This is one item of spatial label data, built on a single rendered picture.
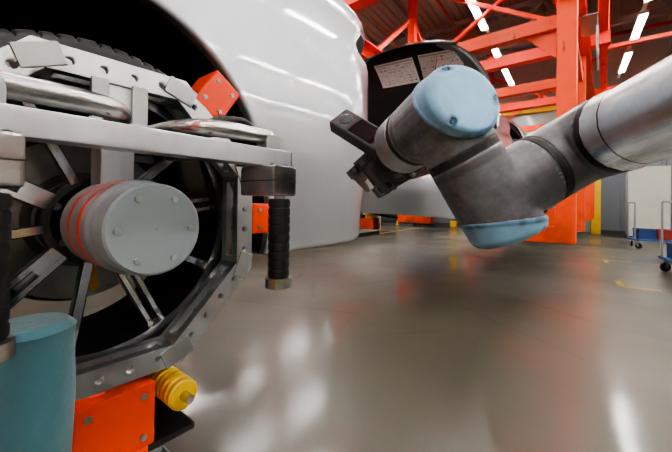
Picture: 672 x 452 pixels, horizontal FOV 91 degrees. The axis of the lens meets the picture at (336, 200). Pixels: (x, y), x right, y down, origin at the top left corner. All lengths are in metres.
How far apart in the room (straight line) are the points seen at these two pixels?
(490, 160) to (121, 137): 0.42
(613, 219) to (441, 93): 12.90
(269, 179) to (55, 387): 0.37
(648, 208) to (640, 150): 11.26
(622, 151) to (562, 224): 3.41
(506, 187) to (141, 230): 0.46
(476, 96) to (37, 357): 0.57
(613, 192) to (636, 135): 12.84
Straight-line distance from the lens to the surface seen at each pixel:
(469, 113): 0.40
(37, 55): 0.66
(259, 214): 0.80
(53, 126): 0.45
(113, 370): 0.72
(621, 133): 0.41
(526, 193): 0.42
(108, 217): 0.50
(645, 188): 11.68
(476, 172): 0.40
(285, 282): 0.56
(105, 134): 0.46
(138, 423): 0.76
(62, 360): 0.55
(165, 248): 0.53
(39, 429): 0.57
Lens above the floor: 0.89
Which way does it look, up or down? level
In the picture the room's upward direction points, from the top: 1 degrees clockwise
